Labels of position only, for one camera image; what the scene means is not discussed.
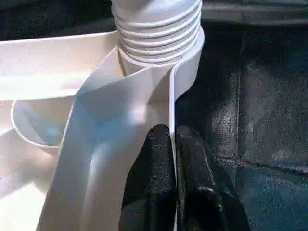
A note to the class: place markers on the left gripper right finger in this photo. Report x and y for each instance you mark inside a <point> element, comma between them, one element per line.
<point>207,187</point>

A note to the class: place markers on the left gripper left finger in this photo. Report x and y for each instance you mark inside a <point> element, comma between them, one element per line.
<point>151,183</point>

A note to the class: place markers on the white plastic table top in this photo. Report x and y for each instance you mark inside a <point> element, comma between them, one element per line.
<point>72,72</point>

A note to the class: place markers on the black mat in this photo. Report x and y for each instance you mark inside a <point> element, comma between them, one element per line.
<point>264,120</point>

